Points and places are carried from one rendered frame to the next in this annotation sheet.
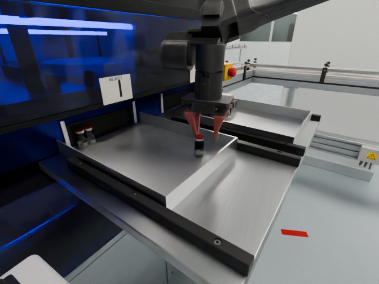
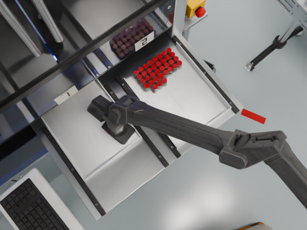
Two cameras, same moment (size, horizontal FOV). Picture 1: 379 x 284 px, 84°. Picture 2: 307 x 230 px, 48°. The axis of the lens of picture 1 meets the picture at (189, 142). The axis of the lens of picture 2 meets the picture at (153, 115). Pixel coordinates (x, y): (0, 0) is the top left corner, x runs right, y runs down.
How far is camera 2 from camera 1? 1.08 m
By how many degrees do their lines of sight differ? 50
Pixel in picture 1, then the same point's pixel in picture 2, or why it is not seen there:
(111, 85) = (62, 96)
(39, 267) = (38, 176)
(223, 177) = (120, 163)
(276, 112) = (211, 87)
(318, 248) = not seen: hidden behind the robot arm
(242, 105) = (191, 63)
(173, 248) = (83, 198)
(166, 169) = (93, 148)
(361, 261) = not seen: hidden behind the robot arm
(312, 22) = not seen: outside the picture
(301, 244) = (251, 128)
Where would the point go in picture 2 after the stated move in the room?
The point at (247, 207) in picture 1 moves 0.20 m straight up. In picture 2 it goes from (120, 188) to (113, 184)
